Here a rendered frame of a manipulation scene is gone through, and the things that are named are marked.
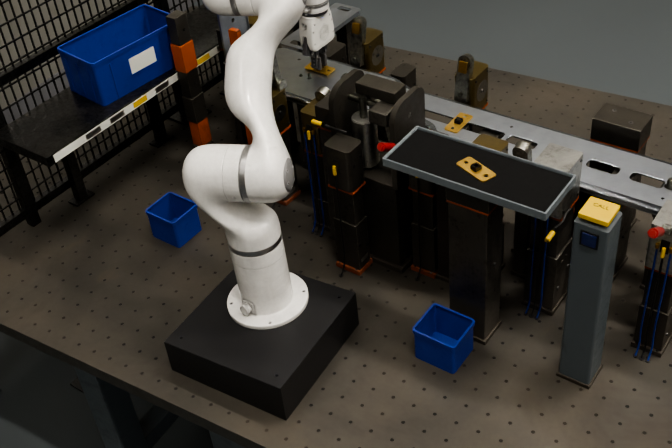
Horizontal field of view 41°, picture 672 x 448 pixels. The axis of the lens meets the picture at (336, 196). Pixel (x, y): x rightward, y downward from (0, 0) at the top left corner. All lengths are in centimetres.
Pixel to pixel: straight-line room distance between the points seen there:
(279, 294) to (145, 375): 37
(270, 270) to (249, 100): 38
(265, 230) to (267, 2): 48
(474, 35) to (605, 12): 71
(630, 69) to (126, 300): 288
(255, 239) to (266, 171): 18
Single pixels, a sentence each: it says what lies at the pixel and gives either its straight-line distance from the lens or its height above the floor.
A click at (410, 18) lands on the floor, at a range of 494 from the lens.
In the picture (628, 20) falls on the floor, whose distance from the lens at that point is 493.
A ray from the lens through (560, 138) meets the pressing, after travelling 223.
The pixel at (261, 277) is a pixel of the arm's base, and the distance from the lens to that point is 199.
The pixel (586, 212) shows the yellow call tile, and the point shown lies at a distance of 176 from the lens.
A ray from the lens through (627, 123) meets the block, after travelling 224.
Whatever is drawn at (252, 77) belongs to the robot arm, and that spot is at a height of 133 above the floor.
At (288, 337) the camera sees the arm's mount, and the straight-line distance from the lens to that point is 202.
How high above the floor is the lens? 227
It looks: 38 degrees down
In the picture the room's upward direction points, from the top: 6 degrees counter-clockwise
